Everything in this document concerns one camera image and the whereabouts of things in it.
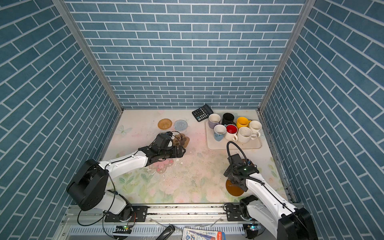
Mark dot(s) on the amber glossy round coaster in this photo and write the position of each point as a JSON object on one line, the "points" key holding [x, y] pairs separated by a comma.
{"points": [[233, 189]]}

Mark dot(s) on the white mug red inside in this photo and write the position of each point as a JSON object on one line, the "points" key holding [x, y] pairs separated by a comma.
{"points": [[231, 132]]}

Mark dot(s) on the black handheld device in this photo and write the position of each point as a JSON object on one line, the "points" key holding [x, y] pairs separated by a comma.
{"points": [[167, 232]]}

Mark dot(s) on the pink flower coaster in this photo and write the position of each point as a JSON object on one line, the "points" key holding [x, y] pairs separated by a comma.
{"points": [[161, 166]]}

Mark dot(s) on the black mug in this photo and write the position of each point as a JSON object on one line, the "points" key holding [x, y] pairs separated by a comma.
{"points": [[228, 119]]}

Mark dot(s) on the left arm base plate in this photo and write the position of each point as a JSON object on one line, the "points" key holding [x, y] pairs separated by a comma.
{"points": [[137, 214]]}

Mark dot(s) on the light blue floral mug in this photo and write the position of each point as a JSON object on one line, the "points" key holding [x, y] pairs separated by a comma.
{"points": [[219, 132]]}

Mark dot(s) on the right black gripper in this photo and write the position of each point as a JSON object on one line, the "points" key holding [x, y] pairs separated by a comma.
{"points": [[229, 172]]}

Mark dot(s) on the white mug front right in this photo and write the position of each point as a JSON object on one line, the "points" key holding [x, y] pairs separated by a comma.
{"points": [[245, 135]]}

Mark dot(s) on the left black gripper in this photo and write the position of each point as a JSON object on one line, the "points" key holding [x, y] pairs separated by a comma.
{"points": [[175, 154]]}

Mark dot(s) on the tan rattan round coaster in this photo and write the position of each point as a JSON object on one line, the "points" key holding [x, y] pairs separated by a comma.
{"points": [[165, 124]]}

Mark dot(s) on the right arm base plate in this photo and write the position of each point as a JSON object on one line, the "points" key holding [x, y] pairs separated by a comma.
{"points": [[234, 213]]}

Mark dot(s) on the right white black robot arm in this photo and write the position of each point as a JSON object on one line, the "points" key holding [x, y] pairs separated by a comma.
{"points": [[281, 218]]}

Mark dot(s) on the black desk calculator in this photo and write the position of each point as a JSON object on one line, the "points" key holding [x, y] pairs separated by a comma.
{"points": [[202, 113]]}

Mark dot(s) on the white mug far right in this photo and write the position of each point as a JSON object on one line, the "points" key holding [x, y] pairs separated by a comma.
{"points": [[256, 128]]}

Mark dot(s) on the lilac mug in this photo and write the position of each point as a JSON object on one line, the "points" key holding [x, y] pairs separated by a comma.
{"points": [[214, 119]]}

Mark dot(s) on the yellow mug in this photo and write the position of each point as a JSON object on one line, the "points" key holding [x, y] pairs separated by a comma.
{"points": [[242, 122]]}

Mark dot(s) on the printed paper box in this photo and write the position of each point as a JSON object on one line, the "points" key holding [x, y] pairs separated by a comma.
{"points": [[193, 234]]}

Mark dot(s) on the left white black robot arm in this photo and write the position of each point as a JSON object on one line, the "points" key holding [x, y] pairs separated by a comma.
{"points": [[88, 188]]}

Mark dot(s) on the brown paw print coaster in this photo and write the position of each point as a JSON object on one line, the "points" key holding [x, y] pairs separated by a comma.
{"points": [[181, 140]]}

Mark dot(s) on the blue woven round coaster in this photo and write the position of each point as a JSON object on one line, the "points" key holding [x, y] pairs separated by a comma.
{"points": [[180, 125]]}

